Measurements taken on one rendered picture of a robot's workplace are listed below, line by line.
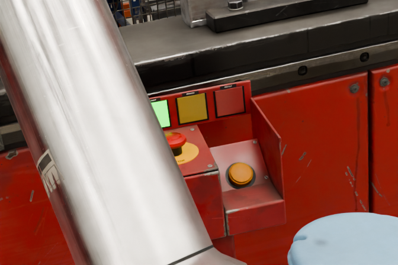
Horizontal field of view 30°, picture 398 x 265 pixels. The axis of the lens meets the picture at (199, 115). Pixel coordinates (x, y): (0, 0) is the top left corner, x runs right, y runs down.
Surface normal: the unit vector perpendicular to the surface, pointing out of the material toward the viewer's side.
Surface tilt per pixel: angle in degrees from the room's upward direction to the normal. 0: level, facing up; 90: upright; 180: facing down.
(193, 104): 90
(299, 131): 90
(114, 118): 52
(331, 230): 8
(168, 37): 0
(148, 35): 0
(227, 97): 90
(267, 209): 90
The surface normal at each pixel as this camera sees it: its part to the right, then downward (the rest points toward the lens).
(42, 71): -0.29, -0.04
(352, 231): 0.00, -0.93
